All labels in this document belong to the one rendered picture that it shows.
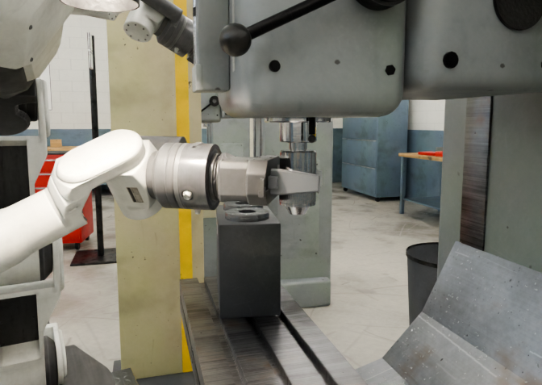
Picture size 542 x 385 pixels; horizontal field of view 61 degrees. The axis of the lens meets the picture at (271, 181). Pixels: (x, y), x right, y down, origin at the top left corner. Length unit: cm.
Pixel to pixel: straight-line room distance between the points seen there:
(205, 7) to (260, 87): 13
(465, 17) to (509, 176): 34
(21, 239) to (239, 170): 27
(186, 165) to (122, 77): 172
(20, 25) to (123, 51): 150
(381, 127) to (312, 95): 734
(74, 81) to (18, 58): 880
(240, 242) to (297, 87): 47
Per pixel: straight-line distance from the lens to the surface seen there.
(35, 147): 112
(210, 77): 55
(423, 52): 54
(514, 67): 60
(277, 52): 48
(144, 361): 257
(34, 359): 131
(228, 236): 89
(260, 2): 49
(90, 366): 161
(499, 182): 84
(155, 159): 61
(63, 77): 970
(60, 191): 62
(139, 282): 241
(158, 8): 113
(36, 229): 63
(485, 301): 84
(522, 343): 78
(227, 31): 44
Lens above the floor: 130
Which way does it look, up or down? 7 degrees down
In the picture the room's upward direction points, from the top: straight up
